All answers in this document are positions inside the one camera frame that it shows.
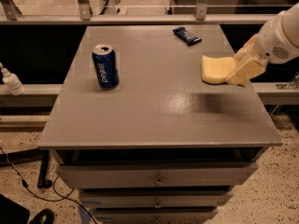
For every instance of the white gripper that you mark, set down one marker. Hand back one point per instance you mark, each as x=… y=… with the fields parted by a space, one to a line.
x=271 y=44

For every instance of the yellow sponge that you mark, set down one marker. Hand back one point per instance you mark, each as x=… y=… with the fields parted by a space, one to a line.
x=215 y=70

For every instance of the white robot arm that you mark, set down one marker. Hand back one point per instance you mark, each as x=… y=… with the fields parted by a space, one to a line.
x=277 y=42

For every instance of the blue rxbar blueberry bar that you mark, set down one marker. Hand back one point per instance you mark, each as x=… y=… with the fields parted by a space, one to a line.
x=186 y=36

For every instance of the grey drawer cabinet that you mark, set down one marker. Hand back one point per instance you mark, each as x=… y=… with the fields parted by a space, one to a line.
x=160 y=113

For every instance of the blue pepsi can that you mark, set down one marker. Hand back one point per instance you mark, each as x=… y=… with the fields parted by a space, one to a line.
x=104 y=60

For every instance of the top grey drawer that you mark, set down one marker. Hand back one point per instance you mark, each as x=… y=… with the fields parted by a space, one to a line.
x=156 y=175

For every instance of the grey drawer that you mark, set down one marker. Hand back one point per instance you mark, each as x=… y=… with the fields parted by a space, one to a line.
x=156 y=199
x=154 y=215
x=156 y=175

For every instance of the middle grey drawer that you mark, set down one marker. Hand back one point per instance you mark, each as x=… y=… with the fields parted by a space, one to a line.
x=156 y=199

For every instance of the bottom grey drawer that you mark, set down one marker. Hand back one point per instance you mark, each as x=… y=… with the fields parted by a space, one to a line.
x=154 y=215

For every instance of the white plastic bottle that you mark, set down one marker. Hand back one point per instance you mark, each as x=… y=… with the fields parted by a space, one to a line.
x=12 y=82

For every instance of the black shoe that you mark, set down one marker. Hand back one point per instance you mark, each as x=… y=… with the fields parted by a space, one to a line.
x=46 y=216

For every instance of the black metal stand leg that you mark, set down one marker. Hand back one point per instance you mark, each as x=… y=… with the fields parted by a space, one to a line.
x=29 y=156

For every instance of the metal railing frame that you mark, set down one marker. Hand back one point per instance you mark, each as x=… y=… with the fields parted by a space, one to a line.
x=99 y=12

